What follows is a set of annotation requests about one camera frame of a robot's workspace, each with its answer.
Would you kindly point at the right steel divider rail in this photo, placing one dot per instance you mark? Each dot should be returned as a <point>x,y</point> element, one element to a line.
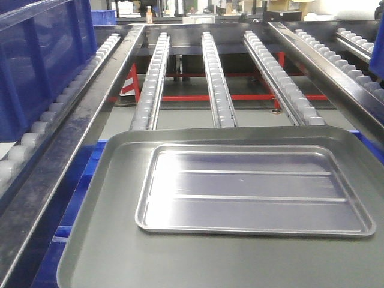
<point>358,105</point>

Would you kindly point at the far right roller track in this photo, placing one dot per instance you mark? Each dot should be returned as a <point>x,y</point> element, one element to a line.
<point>355,44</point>

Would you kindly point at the middle roller track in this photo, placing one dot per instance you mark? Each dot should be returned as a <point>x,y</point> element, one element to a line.
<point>223,111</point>

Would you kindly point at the large blue bin at left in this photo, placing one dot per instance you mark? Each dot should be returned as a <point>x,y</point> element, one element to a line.
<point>44,46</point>

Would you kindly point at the blue crate under trays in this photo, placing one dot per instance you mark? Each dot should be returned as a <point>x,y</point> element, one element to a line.
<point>46,274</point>

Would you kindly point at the small silver metal tray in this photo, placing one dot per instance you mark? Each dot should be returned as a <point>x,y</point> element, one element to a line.
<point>250,190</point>

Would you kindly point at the far left roller track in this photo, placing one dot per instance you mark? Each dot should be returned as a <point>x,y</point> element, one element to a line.
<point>19,154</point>

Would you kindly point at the large grey serving tray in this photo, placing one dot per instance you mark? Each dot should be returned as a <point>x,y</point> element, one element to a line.
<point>107,248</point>

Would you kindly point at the blue bin at right edge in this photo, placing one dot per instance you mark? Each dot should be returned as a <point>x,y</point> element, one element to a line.
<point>376,62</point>

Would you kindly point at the roller track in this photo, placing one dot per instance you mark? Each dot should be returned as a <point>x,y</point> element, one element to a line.
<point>19,154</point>
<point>148,105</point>
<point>355,74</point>
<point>295,104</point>
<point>355,44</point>
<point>223,111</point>

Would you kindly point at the red steel floor frame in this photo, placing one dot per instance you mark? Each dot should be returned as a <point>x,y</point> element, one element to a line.
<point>185,84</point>

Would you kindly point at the orange drink bottle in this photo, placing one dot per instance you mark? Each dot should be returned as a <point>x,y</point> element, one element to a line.
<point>149,15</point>

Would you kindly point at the small blue background crate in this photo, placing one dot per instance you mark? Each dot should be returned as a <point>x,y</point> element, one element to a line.
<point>103,17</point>

